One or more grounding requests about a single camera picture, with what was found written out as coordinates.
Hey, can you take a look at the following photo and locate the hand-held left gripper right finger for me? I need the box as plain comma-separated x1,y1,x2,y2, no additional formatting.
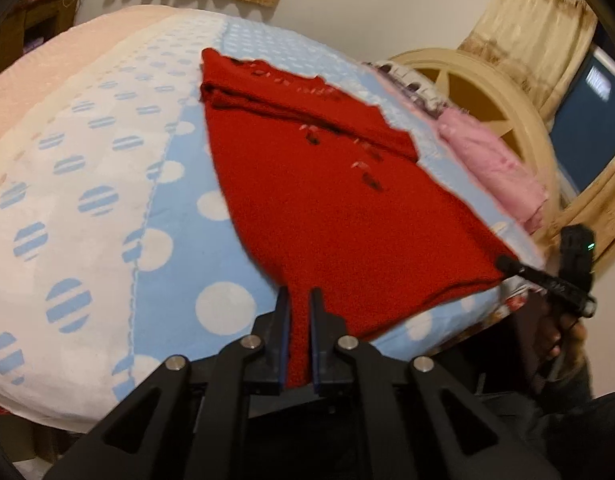
309,287,563,480

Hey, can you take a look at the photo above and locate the pink textured bedspread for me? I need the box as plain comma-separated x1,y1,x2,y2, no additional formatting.
0,5,180,158

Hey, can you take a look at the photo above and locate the blue polka dot bed sheet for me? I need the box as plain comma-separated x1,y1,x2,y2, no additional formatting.
0,12,548,433

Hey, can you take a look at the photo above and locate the person's right hand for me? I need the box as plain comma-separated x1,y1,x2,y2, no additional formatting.
532,310,585,366

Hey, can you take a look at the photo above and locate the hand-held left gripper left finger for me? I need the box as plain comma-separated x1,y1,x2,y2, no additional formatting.
47,286,292,480

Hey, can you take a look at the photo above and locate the red floral bed base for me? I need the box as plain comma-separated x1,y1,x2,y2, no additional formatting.
0,280,544,418

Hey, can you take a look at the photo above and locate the dark window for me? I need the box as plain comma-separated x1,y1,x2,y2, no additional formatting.
547,45,615,196

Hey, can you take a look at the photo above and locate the person's right forearm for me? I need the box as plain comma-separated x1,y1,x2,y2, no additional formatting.
532,355,595,411

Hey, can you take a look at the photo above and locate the red embroidered knit sweater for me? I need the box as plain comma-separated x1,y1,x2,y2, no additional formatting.
200,47,521,388

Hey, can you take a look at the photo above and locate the patterned pillow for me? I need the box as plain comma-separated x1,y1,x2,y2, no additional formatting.
362,60,451,121

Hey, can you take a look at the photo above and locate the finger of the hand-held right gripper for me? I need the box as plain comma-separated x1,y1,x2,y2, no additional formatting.
495,255,563,293

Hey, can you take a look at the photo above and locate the brown wooden desk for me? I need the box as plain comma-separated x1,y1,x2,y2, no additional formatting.
0,0,84,81

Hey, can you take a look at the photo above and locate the pink quilt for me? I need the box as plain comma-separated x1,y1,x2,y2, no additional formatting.
435,107,551,233

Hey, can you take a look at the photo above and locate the cream bed headboard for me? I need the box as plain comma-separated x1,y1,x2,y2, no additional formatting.
387,47,565,206

